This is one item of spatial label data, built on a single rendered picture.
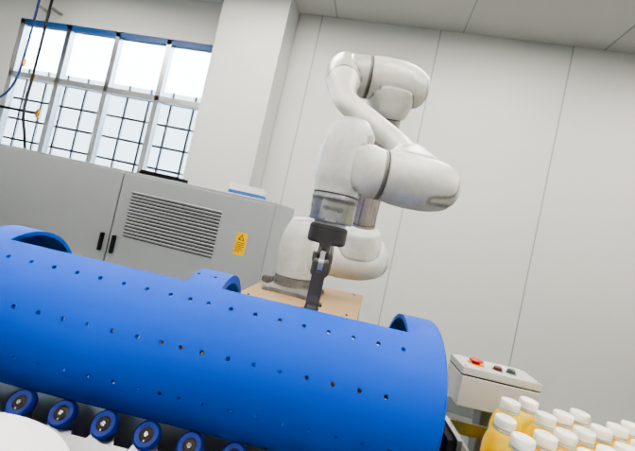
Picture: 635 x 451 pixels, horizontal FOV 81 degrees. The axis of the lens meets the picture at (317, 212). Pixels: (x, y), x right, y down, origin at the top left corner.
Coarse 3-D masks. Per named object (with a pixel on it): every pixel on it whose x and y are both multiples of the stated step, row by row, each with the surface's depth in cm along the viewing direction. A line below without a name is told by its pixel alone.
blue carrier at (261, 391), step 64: (0, 256) 65; (64, 256) 67; (0, 320) 60; (64, 320) 60; (128, 320) 60; (192, 320) 61; (256, 320) 62; (320, 320) 64; (64, 384) 61; (128, 384) 59; (192, 384) 58; (256, 384) 58; (320, 384) 58; (384, 384) 58; (320, 448) 59; (384, 448) 57
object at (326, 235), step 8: (312, 224) 71; (320, 224) 70; (312, 232) 70; (320, 232) 69; (328, 232) 69; (336, 232) 69; (344, 232) 70; (312, 240) 70; (320, 240) 69; (328, 240) 69; (336, 240) 69; (344, 240) 71; (320, 248) 69; (328, 248) 69; (328, 256) 69
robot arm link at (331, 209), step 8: (320, 192) 70; (312, 200) 72; (320, 200) 69; (328, 200) 69; (336, 200) 68; (344, 200) 69; (352, 200) 70; (312, 208) 71; (320, 208) 69; (328, 208) 69; (336, 208) 68; (344, 208) 69; (352, 208) 70; (312, 216) 70; (320, 216) 69; (328, 216) 69; (336, 216) 68; (344, 216) 69; (352, 216) 71; (328, 224) 70; (336, 224) 70; (344, 224) 69
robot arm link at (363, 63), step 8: (336, 56) 114; (344, 56) 112; (352, 56) 112; (360, 56) 112; (368, 56) 113; (328, 64) 115; (336, 64) 108; (344, 64) 107; (352, 64) 109; (360, 64) 110; (368, 64) 110; (328, 72) 110; (360, 72) 110; (368, 72) 110; (360, 80) 111; (368, 80) 111; (360, 88) 113; (368, 88) 113; (360, 96) 117
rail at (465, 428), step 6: (456, 420) 90; (456, 426) 89; (462, 426) 89; (468, 426) 89; (474, 426) 89; (480, 426) 89; (486, 426) 90; (462, 432) 89; (468, 432) 89; (474, 432) 89; (480, 432) 89; (480, 438) 89
